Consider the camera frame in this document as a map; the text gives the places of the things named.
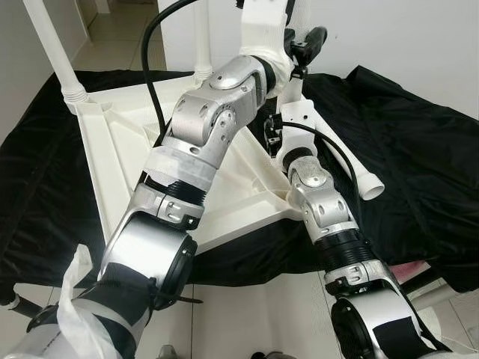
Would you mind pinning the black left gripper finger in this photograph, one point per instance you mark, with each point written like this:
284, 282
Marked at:
314, 39

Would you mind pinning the white plastic table leg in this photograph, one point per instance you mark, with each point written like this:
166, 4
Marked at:
293, 88
367, 179
52, 52
202, 45

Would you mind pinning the white plastic table top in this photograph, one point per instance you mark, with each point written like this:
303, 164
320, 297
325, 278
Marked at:
120, 157

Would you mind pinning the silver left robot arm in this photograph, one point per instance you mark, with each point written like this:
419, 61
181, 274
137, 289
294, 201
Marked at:
217, 112

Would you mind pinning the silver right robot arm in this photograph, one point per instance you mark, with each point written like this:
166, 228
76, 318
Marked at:
322, 202

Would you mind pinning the black cloth table cover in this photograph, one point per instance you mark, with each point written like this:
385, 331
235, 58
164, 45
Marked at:
419, 149

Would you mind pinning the pink object under table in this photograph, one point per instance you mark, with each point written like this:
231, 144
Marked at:
410, 268

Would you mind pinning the grey robot right foot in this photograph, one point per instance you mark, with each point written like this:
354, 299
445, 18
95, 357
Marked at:
269, 355

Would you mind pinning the grey robot foot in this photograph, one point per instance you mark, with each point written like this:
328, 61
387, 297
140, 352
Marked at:
269, 355
168, 353

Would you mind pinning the grey robot left foot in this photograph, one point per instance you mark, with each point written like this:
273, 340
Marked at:
168, 353

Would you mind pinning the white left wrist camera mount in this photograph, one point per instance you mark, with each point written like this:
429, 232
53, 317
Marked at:
262, 30

